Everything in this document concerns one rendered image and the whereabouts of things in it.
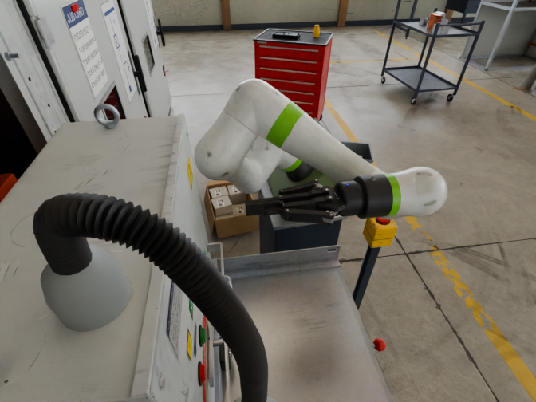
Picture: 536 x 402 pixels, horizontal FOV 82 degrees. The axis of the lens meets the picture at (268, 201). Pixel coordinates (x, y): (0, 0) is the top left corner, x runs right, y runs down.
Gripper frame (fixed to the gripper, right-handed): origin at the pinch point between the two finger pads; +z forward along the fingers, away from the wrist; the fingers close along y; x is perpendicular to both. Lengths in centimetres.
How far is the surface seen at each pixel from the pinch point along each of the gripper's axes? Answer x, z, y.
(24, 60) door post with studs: 25, 42, 19
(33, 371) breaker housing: 16.1, 22.8, -35.0
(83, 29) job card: 25, 39, 46
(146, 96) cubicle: -12, 40, 95
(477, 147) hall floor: -123, -251, 199
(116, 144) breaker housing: 16.1, 24.3, 1.0
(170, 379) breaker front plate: 9.7, 13.6, -34.6
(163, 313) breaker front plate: 14.5, 13.6, -30.5
